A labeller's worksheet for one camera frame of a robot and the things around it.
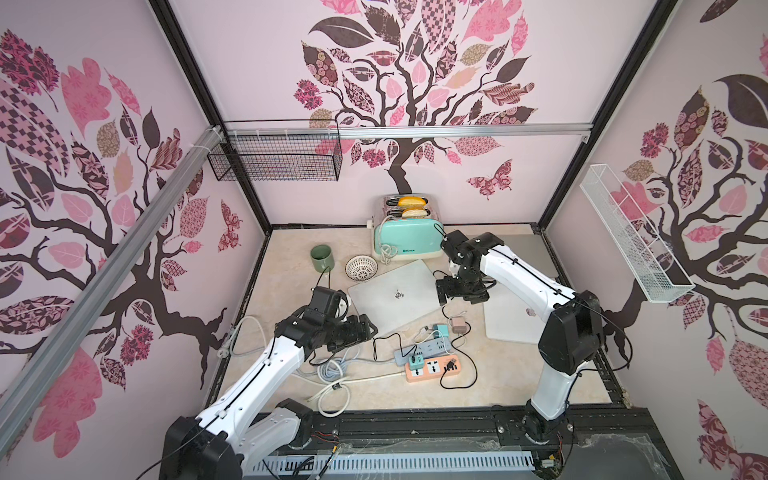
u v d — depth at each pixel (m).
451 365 0.81
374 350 0.85
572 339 0.47
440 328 0.90
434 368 0.81
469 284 0.71
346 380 0.79
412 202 1.01
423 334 0.90
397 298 0.99
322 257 1.04
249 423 0.45
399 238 1.04
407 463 0.70
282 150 1.37
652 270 0.74
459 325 0.91
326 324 0.61
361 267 1.06
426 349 0.85
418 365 0.80
